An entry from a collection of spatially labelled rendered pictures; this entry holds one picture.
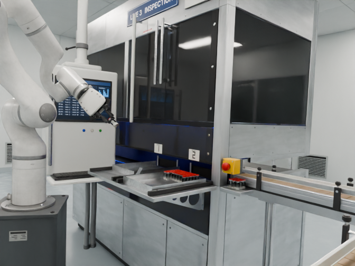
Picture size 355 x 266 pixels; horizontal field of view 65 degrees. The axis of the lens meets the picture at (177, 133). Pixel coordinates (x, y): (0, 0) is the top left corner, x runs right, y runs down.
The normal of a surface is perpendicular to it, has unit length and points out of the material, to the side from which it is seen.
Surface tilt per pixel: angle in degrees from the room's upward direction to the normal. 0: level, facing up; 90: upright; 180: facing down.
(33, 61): 90
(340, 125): 90
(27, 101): 75
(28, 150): 86
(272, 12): 90
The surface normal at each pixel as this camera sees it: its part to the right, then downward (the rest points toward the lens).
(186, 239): -0.76, 0.00
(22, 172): 0.11, 0.05
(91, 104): -0.15, -0.13
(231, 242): 0.64, 0.07
